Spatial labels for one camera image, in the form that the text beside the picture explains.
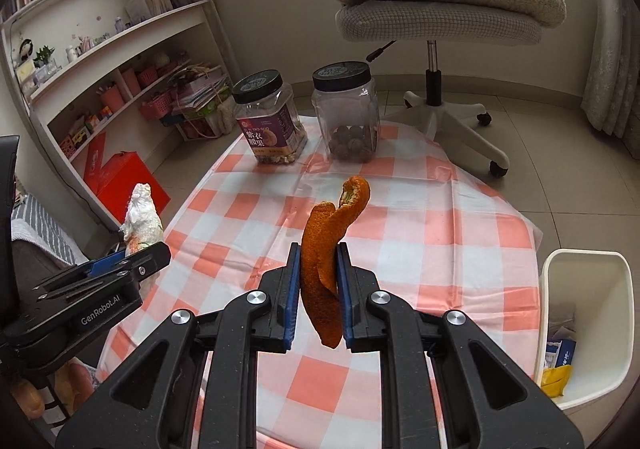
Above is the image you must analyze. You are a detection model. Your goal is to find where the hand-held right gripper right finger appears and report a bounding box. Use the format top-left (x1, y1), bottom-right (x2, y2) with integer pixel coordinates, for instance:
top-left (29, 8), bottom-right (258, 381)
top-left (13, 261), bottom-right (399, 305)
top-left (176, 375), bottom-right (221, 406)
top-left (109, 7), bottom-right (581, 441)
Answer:
top-left (336, 241), bottom-right (586, 449)

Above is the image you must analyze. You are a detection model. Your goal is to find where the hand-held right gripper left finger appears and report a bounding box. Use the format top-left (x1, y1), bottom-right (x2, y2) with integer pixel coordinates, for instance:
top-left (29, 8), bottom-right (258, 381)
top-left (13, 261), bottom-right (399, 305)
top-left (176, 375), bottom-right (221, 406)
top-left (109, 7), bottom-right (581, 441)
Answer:
top-left (55, 241), bottom-right (303, 449)

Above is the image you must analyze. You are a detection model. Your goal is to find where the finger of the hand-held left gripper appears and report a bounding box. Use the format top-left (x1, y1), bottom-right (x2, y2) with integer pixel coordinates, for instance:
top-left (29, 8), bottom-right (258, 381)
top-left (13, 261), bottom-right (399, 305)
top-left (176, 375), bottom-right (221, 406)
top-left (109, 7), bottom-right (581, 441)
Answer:
top-left (45, 249), bottom-right (132, 287)
top-left (35, 241), bottom-right (172, 302)

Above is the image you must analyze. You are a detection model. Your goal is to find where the stained white tissue wad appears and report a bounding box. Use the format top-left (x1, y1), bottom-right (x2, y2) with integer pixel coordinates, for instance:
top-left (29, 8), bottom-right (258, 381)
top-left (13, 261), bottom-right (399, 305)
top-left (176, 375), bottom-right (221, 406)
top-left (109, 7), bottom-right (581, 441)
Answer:
top-left (119, 183), bottom-right (164, 257)

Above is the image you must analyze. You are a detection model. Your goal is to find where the orange peel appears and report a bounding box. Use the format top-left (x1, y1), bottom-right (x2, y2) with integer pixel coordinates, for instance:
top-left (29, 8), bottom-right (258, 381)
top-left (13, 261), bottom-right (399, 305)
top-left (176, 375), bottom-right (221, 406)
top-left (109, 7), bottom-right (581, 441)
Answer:
top-left (300, 175), bottom-right (372, 349)

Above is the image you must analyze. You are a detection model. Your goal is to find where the blue and white box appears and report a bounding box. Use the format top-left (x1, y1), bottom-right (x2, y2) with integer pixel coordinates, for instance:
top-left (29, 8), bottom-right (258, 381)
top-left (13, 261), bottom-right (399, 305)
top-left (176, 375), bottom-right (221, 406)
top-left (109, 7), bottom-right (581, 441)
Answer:
top-left (544, 338), bottom-right (578, 370)

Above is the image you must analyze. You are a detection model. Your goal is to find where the yellow snack wrapper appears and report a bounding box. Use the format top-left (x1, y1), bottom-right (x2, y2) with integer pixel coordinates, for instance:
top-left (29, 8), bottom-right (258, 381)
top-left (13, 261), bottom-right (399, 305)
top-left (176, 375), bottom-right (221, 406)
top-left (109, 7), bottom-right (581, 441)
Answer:
top-left (539, 365), bottom-right (573, 398)

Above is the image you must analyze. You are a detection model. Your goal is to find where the white plastic bin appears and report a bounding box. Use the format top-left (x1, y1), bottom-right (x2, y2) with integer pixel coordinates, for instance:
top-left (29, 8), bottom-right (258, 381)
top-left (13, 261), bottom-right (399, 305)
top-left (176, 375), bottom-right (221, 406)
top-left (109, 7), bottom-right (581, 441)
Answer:
top-left (532, 249), bottom-right (632, 411)

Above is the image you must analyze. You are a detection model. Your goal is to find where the grey sofa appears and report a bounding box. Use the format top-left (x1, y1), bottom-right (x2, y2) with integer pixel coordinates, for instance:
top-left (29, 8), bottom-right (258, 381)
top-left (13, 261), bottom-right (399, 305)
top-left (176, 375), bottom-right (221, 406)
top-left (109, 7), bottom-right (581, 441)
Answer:
top-left (10, 194), bottom-right (92, 270)

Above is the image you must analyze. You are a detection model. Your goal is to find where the red gift box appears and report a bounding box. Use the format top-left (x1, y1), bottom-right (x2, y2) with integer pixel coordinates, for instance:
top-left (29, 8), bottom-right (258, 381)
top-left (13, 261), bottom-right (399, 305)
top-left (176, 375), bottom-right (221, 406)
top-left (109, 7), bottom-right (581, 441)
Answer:
top-left (82, 131), bottom-right (172, 230)

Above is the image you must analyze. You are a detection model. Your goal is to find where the peach soft object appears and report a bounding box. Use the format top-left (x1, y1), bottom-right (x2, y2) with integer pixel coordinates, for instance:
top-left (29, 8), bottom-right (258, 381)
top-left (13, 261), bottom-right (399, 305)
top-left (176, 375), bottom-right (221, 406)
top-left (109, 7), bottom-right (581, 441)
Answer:
top-left (10, 361), bottom-right (97, 422)

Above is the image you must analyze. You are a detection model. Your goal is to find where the orange checked tablecloth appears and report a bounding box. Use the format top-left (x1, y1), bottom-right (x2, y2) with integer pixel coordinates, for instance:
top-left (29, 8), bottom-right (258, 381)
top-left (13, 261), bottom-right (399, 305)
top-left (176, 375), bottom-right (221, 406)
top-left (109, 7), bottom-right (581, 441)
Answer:
top-left (97, 114), bottom-right (546, 449)

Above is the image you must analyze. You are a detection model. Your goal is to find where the pink plastic basket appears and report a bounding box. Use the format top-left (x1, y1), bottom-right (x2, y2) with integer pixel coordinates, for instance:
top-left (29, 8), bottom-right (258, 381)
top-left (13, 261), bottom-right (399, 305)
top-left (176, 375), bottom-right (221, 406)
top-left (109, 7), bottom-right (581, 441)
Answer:
top-left (139, 96), bottom-right (177, 122)

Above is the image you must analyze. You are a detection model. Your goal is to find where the nut jar with purple label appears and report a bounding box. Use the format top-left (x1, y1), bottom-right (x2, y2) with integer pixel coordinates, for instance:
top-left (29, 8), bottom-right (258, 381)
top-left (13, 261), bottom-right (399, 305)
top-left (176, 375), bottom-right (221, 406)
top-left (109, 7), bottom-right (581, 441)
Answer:
top-left (231, 70), bottom-right (308, 167)

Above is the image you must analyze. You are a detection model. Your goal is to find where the clear jar with brown balls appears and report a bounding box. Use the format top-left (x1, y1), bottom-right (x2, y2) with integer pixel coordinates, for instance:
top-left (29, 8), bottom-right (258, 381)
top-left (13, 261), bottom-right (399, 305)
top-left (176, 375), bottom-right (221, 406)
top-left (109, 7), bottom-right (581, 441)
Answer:
top-left (311, 61), bottom-right (381, 164)

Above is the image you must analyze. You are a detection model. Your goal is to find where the stack of papers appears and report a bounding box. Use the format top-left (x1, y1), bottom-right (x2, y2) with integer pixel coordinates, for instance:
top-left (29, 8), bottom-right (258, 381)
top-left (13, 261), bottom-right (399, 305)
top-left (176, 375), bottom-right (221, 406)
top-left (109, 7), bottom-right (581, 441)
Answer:
top-left (172, 61), bottom-right (232, 110)

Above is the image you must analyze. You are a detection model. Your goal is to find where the white curved bookshelf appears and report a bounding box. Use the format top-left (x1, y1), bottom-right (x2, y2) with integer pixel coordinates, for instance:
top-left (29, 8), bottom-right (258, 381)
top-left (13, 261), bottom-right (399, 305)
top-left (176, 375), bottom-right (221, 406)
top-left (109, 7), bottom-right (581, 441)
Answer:
top-left (0, 0), bottom-right (242, 232)

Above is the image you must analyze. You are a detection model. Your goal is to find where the small potted plant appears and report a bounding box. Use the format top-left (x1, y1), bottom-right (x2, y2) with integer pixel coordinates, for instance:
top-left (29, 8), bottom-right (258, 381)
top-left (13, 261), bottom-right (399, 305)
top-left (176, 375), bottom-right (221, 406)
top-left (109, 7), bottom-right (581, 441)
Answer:
top-left (34, 45), bottom-right (57, 70)

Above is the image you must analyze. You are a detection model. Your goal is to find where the small figurine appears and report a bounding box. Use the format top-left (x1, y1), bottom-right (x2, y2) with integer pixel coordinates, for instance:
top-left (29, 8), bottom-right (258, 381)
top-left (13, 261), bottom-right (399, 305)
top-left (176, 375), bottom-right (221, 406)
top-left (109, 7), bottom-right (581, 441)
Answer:
top-left (15, 38), bottom-right (36, 70)

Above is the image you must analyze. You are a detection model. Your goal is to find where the grey swivel chair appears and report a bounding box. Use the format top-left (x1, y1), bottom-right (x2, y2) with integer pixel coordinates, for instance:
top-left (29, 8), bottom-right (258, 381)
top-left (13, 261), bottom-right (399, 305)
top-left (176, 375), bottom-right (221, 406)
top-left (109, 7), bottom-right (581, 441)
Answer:
top-left (334, 0), bottom-right (544, 178)

